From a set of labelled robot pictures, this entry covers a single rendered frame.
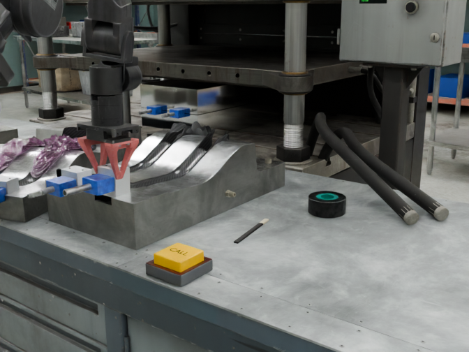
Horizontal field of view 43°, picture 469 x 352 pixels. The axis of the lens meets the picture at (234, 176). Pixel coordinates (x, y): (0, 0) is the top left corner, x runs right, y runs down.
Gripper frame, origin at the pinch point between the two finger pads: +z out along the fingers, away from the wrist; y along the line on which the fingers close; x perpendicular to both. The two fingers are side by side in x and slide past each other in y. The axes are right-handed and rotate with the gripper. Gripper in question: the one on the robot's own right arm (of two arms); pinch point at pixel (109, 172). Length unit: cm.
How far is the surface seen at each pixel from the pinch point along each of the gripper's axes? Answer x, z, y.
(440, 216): -46, 10, -48
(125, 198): 0.3, 4.0, -4.5
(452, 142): -363, 52, 43
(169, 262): 6.7, 10.3, -21.3
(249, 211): -27.8, 11.9, -12.7
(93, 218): 1.4, 9.3, 3.5
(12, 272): -0.2, 29.4, 35.1
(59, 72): -366, 27, 495
